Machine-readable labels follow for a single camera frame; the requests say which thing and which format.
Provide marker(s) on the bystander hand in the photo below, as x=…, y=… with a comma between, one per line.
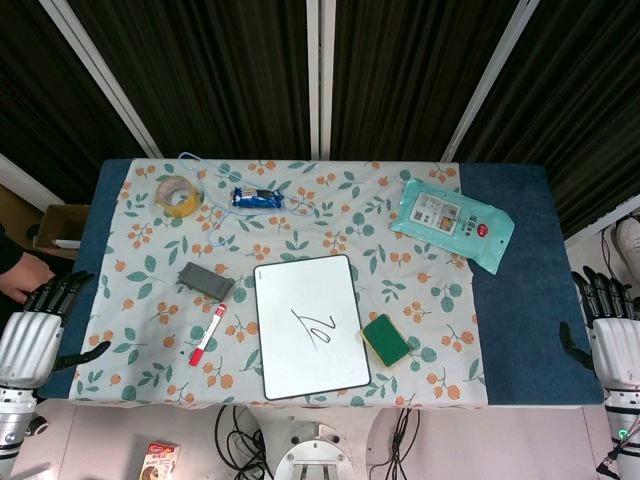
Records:
x=25, y=277

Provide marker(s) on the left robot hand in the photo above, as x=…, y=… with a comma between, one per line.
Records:
x=30, y=345

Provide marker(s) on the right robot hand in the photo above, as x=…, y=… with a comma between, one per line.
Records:
x=617, y=350

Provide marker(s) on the grey board eraser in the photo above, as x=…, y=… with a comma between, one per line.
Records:
x=202, y=281

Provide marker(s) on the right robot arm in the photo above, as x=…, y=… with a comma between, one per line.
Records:
x=625, y=420

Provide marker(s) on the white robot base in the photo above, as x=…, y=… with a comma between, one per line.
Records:
x=315, y=455

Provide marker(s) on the bystander black sleeve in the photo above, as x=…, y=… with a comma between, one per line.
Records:
x=10, y=250

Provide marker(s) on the cardboard box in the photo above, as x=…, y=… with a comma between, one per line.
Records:
x=55, y=225

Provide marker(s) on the blue felt table cover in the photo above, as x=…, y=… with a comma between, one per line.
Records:
x=530, y=300

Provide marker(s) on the white shoe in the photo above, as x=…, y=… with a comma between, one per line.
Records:
x=631, y=242

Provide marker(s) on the floral tablecloth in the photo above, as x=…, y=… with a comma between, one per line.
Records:
x=150, y=240

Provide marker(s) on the yellow tape roll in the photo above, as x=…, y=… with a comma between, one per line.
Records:
x=182, y=205

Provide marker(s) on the red snack box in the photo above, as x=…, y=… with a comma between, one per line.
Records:
x=160, y=462

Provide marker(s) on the red and white marker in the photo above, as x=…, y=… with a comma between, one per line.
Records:
x=207, y=334

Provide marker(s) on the teal wet wipes pack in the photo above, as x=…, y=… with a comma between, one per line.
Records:
x=450, y=222

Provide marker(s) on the green and yellow sponge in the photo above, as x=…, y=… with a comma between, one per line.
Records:
x=386, y=341

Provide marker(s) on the blue snack packet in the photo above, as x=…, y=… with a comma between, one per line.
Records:
x=256, y=198

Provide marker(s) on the black pleated curtain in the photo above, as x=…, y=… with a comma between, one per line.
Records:
x=215, y=75

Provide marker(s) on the white frame post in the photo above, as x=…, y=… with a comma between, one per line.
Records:
x=105, y=80
x=487, y=80
x=320, y=75

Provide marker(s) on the white board with black frame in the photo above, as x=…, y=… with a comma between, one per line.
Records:
x=310, y=295

